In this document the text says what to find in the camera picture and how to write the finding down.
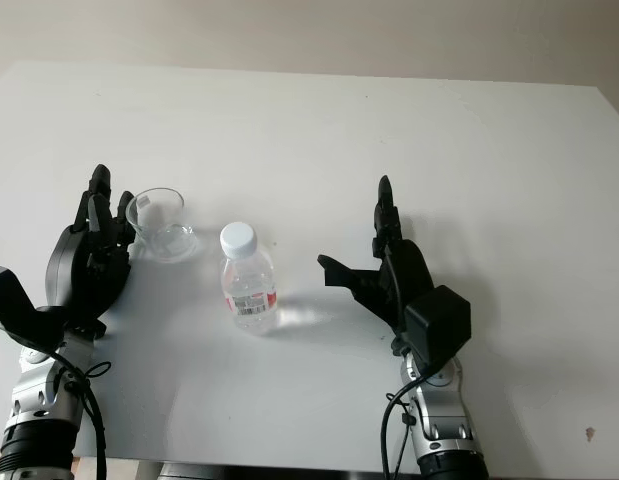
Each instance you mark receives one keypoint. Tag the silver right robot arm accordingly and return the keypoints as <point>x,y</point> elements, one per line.
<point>444,415</point>

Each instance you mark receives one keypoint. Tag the black robot torso edge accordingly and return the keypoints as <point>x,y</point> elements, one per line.
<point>289,472</point>

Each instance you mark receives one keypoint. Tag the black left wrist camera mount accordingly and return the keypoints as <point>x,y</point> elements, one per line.
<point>14,310</point>

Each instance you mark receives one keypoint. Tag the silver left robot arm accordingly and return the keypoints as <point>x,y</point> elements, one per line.
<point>39,400</point>

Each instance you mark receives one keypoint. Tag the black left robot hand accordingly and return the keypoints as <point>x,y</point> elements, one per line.
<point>71,265</point>

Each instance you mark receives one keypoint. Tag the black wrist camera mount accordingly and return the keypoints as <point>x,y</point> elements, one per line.
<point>439,320</point>
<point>14,310</point>

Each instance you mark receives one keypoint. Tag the clear plastic water bottle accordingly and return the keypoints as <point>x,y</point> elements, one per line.
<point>249,285</point>

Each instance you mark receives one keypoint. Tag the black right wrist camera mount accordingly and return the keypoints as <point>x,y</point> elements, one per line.
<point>439,320</point>

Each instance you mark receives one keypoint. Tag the clear glass cup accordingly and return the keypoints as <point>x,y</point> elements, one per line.
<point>164,230</point>

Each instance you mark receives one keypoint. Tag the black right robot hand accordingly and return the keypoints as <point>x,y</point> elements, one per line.
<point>406,270</point>

